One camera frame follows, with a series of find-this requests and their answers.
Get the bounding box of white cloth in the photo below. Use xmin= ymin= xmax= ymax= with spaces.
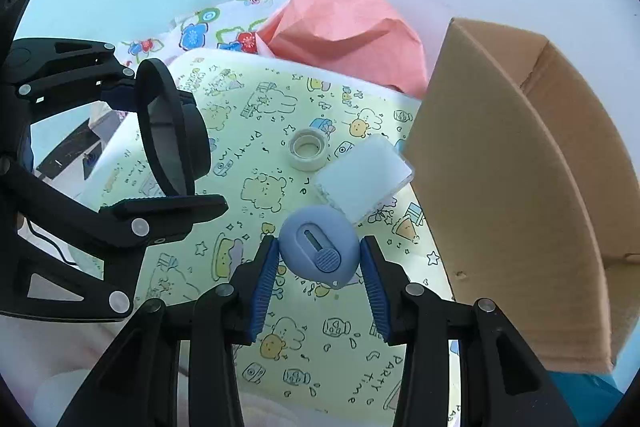
xmin=0 ymin=312 xmax=196 ymax=427

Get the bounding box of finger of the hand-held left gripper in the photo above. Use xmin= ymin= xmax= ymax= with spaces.
xmin=2 ymin=38 xmax=139 ymax=160
xmin=0 ymin=159 xmax=229 ymax=303

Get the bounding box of pink crumpled paper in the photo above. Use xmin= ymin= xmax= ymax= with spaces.
xmin=255 ymin=0 xmax=430 ymax=100

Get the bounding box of blue oval utility knife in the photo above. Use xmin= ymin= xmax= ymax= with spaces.
xmin=278 ymin=206 xmax=362 ymax=290

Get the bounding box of clear plastic case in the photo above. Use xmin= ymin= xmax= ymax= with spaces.
xmin=312 ymin=133 xmax=417 ymax=227

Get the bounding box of brown cardboard box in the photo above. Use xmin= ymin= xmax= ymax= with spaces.
xmin=402 ymin=18 xmax=640 ymax=374

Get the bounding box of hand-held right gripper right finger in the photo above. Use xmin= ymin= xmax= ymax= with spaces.
xmin=359 ymin=234 xmax=581 ymax=427

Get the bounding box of floral printed cloth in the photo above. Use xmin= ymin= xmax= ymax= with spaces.
xmin=117 ymin=0 xmax=296 ymax=62

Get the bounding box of blue patterned bag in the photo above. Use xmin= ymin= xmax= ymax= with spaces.
xmin=545 ymin=369 xmax=626 ymax=427

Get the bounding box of black device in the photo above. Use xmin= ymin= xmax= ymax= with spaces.
xmin=34 ymin=117 xmax=103 ymax=182

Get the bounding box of yellow cartoon printed mat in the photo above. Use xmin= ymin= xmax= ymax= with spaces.
xmin=87 ymin=48 xmax=463 ymax=427

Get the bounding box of small tape roll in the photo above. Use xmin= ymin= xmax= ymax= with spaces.
xmin=288 ymin=128 xmax=327 ymax=171

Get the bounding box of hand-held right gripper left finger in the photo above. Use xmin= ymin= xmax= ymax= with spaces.
xmin=57 ymin=234 xmax=281 ymax=427

